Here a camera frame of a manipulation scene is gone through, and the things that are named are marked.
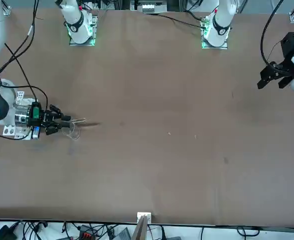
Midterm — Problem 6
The black device with red plugs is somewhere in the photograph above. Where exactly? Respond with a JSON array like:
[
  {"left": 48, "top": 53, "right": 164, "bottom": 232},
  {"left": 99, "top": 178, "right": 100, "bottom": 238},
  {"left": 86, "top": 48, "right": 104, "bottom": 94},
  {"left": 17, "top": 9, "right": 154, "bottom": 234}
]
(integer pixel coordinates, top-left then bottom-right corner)
[{"left": 78, "top": 224, "right": 97, "bottom": 240}]

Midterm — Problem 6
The aluminium camera mount post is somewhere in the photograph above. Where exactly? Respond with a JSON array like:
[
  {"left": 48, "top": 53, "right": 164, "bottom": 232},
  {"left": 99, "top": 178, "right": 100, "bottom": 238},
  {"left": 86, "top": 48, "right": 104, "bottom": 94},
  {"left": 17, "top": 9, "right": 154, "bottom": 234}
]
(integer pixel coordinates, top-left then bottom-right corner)
[{"left": 133, "top": 211, "right": 153, "bottom": 240}]

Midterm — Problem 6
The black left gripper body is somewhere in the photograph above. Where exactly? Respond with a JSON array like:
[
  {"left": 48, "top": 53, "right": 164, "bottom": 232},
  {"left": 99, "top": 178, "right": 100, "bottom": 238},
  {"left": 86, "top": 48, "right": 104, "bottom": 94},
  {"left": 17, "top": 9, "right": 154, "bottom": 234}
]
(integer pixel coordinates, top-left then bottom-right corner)
[{"left": 281, "top": 31, "right": 294, "bottom": 73}]

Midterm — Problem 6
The white power strip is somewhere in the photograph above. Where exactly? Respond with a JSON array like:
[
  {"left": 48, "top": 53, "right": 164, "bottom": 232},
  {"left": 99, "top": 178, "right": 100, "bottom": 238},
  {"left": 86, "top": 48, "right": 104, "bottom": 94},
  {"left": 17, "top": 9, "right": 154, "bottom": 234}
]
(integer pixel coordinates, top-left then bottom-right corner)
[{"left": 138, "top": 0, "right": 168, "bottom": 13}]

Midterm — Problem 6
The thick black cable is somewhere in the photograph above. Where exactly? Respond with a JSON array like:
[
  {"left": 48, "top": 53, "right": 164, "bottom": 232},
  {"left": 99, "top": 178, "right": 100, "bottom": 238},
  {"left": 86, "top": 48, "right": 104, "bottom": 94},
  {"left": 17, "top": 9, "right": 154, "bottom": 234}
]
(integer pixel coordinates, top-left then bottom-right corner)
[{"left": 260, "top": 0, "right": 287, "bottom": 66}]

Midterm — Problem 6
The clear glass test tube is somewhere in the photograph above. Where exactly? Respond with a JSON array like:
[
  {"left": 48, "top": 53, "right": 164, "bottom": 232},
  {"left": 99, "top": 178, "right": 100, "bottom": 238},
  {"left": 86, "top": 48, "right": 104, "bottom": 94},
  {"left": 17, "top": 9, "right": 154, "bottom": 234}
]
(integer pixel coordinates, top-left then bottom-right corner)
[{"left": 70, "top": 116, "right": 91, "bottom": 125}]

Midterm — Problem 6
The clear glass beaker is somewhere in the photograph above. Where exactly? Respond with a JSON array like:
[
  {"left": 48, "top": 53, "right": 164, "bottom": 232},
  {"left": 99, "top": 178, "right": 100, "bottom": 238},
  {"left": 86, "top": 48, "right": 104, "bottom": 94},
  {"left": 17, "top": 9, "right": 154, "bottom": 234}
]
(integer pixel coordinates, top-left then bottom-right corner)
[{"left": 61, "top": 119, "right": 82, "bottom": 140}]

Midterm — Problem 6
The black base cable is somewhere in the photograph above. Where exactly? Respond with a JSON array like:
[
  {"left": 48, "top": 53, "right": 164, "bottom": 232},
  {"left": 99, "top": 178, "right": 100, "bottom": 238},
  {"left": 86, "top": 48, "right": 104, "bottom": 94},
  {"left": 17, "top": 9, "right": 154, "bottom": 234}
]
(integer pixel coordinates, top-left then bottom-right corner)
[{"left": 156, "top": 13, "right": 205, "bottom": 29}]

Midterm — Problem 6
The black power adapter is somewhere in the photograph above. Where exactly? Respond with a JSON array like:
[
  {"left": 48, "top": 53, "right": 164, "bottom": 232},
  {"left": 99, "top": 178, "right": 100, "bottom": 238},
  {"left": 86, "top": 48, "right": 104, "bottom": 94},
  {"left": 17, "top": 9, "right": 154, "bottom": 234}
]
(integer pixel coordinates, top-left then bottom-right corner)
[{"left": 0, "top": 224, "right": 17, "bottom": 240}]

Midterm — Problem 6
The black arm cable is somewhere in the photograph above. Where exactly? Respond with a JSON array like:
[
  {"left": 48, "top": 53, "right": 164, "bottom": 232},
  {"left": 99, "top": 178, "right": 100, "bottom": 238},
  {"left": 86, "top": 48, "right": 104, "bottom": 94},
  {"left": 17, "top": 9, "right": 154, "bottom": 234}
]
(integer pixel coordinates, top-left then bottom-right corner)
[{"left": 0, "top": 0, "right": 49, "bottom": 141}]

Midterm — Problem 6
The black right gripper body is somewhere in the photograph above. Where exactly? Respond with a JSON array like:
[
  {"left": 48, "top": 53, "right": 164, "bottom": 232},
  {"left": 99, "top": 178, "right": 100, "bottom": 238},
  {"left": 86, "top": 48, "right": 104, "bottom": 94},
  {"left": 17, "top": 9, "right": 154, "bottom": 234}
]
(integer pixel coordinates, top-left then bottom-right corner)
[{"left": 28, "top": 100, "right": 53, "bottom": 129}]

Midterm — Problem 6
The white test tube rack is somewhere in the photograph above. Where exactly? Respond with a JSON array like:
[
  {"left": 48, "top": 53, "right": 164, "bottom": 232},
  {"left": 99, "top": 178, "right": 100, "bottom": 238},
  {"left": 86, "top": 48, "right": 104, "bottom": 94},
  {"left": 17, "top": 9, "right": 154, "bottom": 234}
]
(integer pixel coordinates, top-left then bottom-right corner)
[{"left": 3, "top": 90, "right": 40, "bottom": 141}]

